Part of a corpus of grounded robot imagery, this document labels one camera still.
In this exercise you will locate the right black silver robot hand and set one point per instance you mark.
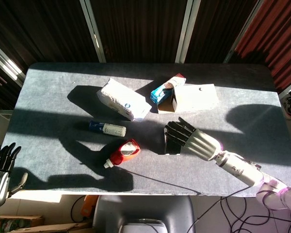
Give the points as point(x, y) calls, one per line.
point(198, 143)

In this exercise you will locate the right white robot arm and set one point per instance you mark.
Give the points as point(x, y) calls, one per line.
point(242, 170)

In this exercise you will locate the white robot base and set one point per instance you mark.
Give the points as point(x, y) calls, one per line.
point(143, 227)

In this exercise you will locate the white cardboard box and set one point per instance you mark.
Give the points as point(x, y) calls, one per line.
point(196, 97)

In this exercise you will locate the brown cardboard box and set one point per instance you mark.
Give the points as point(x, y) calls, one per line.
point(21, 222)

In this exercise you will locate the blue snack package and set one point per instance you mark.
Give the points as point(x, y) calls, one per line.
point(161, 93)

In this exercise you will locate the grey-blue table cloth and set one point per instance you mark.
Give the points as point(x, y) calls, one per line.
point(51, 126)

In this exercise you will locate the red bottle with white cap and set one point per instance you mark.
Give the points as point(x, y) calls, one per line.
point(122, 155)

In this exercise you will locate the grey chair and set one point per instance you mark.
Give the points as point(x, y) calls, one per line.
point(145, 208)

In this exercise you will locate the white tissue pack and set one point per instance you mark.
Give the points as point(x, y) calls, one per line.
point(126, 99)

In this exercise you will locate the blue and white tube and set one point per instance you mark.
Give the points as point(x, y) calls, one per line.
point(109, 129)

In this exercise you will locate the orange device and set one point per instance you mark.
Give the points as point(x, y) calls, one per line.
point(89, 205)

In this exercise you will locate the dark brown curtain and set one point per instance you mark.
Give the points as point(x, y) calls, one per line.
point(215, 29)
point(140, 29)
point(38, 31)

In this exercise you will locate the orange-red curtain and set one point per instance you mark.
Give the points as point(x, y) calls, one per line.
point(271, 36)

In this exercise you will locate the white window frame post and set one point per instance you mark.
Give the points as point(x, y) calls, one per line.
point(242, 34)
point(184, 31)
point(93, 31)

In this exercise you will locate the white window frame rail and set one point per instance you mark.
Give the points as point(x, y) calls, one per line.
point(7, 64)

